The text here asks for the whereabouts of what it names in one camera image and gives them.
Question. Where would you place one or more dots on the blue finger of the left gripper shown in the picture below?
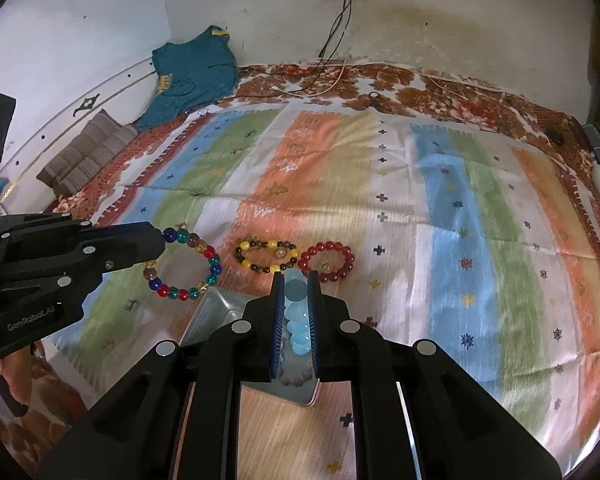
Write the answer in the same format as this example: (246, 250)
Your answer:
(118, 247)

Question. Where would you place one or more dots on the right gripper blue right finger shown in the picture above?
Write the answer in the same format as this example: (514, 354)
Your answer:
(315, 303)

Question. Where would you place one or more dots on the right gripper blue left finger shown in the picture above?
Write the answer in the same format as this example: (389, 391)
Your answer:
(277, 307)

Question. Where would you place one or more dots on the silver metal tin box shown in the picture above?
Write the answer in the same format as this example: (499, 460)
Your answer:
(233, 331)

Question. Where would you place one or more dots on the grey striped pillow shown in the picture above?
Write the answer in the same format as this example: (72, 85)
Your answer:
(98, 143)

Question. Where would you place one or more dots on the floral red bed sheet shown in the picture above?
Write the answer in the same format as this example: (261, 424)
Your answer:
(430, 95)

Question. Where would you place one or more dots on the striped colourful cloth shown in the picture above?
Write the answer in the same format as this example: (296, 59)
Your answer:
(124, 317)

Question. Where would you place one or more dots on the teal garment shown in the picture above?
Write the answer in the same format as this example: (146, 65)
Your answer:
(197, 73)

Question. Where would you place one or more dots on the black scissors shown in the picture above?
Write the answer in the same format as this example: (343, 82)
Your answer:
(377, 101)

